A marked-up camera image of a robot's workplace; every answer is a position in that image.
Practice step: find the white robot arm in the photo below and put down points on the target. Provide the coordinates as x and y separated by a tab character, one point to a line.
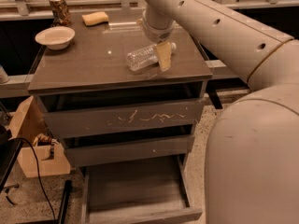
252	152

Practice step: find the cardboard box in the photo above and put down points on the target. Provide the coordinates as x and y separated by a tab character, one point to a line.
48	156

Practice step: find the grey drawer cabinet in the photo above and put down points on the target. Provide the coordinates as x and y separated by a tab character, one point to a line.
92	73

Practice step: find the grey top drawer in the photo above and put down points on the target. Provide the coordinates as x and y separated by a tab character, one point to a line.
124	118

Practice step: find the black stand leg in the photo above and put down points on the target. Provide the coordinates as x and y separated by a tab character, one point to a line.
64	201

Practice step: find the yellow sponge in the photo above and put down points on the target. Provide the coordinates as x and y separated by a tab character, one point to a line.
95	18

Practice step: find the grey middle drawer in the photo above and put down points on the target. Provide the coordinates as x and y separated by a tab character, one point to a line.
93	153

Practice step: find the patterned drink can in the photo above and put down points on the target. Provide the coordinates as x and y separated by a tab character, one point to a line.
60	12

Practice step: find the white ceramic bowl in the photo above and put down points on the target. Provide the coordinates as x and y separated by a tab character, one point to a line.
55	38

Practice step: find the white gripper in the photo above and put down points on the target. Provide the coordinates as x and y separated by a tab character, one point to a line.
158	34

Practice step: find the clear plastic water bottle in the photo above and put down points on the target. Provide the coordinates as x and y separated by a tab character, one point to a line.
142	58

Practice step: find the grey open bottom drawer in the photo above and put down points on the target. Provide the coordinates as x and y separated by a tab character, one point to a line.
148	191

